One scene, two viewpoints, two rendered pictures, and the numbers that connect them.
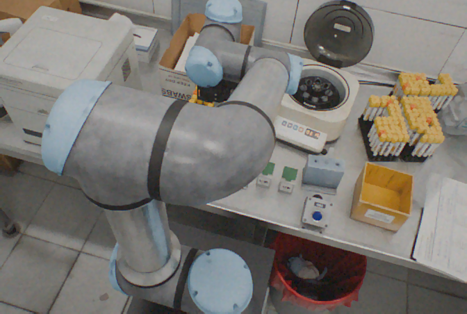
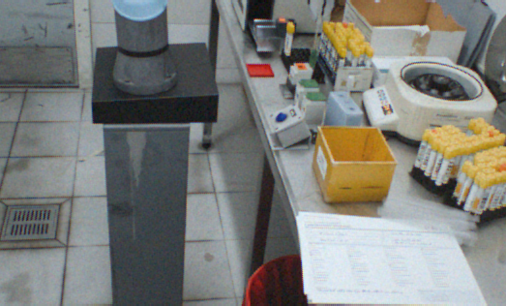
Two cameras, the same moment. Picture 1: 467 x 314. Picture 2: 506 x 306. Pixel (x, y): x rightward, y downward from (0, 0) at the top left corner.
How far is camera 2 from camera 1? 1.30 m
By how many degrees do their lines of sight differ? 49
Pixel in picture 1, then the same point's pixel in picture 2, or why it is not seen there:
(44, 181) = not seen: hidden behind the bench
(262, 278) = (185, 92)
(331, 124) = (402, 101)
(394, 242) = (309, 201)
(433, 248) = (327, 229)
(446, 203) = (409, 238)
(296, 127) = (383, 99)
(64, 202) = (253, 165)
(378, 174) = (379, 152)
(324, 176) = (336, 118)
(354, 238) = (287, 170)
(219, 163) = not seen: outside the picture
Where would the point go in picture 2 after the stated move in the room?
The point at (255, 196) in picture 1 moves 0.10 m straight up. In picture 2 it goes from (281, 104) to (285, 68)
